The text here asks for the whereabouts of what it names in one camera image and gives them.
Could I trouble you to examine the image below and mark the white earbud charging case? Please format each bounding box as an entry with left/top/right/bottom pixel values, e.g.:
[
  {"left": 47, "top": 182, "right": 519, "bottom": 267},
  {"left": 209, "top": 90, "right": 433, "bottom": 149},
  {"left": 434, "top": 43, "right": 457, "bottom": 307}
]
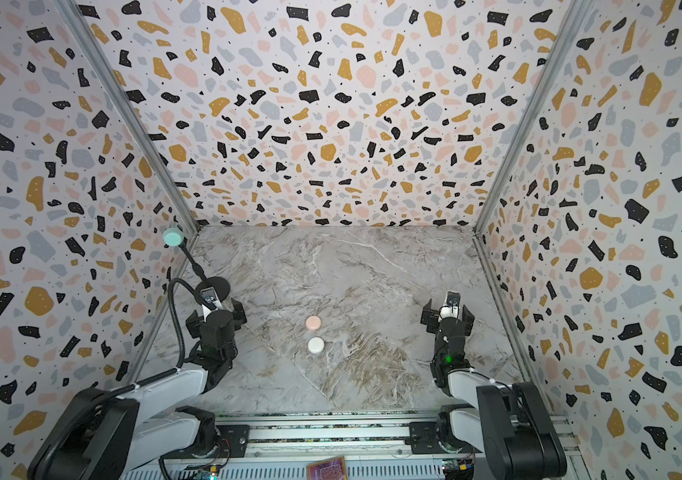
[{"left": 307, "top": 337, "right": 325, "bottom": 355}]

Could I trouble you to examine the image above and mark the pink earbud charging case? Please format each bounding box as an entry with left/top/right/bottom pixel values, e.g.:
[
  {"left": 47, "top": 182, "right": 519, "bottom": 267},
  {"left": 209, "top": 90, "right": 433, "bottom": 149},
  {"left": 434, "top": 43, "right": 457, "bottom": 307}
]
[{"left": 305, "top": 315, "right": 322, "bottom": 331}]

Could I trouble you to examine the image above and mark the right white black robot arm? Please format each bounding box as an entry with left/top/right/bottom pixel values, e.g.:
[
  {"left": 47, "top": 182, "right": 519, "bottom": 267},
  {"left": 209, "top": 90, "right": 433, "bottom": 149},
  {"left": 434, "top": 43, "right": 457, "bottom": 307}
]
[{"left": 409, "top": 292, "right": 568, "bottom": 479}]

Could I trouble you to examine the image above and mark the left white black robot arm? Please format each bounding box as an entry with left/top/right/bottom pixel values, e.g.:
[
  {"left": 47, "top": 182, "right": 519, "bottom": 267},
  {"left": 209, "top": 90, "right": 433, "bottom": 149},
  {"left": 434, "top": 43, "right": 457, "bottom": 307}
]
[{"left": 28, "top": 301, "right": 247, "bottom": 479}]

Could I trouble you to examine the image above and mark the microphone stand with green ball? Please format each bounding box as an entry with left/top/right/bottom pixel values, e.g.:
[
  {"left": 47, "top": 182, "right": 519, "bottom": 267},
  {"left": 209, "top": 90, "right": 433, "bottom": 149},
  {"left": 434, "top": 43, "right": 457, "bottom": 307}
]
[{"left": 162, "top": 226, "right": 231, "bottom": 302}]

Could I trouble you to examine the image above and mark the small electronics board with leds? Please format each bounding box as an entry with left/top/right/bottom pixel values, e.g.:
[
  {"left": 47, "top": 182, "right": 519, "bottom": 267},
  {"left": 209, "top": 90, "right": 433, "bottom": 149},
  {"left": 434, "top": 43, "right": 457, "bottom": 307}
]
[{"left": 192, "top": 464, "right": 224, "bottom": 480}]

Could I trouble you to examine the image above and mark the right small electronics board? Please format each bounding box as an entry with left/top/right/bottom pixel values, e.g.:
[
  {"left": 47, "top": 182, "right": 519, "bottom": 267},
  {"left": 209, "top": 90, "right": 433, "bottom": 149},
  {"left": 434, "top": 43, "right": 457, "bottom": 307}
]
[{"left": 442, "top": 459, "right": 475, "bottom": 480}]

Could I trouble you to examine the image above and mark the pink circuit board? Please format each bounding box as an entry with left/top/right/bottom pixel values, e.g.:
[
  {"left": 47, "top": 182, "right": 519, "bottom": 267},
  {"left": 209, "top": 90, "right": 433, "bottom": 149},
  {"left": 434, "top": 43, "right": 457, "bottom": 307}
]
[{"left": 306, "top": 456, "right": 347, "bottom": 480}]

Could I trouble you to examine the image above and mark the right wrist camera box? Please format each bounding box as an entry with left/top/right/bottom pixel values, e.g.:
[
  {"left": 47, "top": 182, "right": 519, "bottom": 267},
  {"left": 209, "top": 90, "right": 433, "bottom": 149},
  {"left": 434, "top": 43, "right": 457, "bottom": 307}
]
[{"left": 439, "top": 291, "right": 461, "bottom": 319}]

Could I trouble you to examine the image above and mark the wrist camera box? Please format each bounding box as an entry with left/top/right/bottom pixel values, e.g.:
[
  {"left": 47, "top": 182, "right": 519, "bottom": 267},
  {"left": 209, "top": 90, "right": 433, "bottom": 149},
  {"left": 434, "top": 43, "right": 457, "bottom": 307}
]
[
  {"left": 199, "top": 287, "right": 222, "bottom": 316},
  {"left": 439, "top": 291, "right": 461, "bottom": 319}
]

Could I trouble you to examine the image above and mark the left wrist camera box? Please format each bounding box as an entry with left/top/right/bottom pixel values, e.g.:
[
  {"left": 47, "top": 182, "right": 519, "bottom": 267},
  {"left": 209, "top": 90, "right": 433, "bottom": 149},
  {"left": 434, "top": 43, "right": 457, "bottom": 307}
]
[{"left": 199, "top": 287, "right": 222, "bottom": 316}]

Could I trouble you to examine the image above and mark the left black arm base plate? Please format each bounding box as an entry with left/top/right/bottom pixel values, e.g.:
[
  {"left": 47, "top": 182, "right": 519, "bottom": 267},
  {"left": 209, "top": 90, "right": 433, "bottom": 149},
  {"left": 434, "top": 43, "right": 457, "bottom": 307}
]
[{"left": 165, "top": 424, "right": 251, "bottom": 462}]

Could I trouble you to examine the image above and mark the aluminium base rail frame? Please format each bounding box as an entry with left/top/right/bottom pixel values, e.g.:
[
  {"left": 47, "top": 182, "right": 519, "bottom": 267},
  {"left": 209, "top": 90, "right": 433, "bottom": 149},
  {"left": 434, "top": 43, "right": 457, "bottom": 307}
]
[{"left": 119, "top": 412, "right": 581, "bottom": 479}]

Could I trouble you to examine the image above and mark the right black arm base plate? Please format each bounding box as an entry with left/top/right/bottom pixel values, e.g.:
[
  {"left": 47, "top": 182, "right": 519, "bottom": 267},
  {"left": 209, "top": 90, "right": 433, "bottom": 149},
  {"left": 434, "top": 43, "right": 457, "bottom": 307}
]
[{"left": 404, "top": 421, "right": 473, "bottom": 455}]

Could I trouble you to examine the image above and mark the black corrugated cable conduit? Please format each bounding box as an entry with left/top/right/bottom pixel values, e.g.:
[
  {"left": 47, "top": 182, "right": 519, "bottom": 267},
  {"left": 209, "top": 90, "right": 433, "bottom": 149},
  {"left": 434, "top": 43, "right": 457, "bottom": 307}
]
[{"left": 79, "top": 277, "right": 204, "bottom": 433}]

